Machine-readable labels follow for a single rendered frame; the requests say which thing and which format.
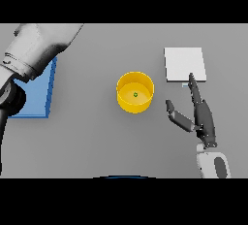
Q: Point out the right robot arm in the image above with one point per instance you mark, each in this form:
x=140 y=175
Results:
x=206 y=164

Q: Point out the yellow bowl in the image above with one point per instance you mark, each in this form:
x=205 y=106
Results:
x=135 y=93

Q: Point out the green nut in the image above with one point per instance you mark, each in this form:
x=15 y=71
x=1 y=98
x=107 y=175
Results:
x=135 y=94

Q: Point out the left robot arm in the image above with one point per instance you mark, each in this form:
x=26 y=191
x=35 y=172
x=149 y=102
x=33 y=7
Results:
x=35 y=46

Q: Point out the pale square scale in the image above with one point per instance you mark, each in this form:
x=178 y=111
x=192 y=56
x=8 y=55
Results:
x=184 y=64

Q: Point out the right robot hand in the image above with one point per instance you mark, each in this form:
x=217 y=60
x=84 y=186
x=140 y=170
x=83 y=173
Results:
x=203 y=115

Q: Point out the blue tray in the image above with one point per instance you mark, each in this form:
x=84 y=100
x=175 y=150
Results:
x=34 y=96

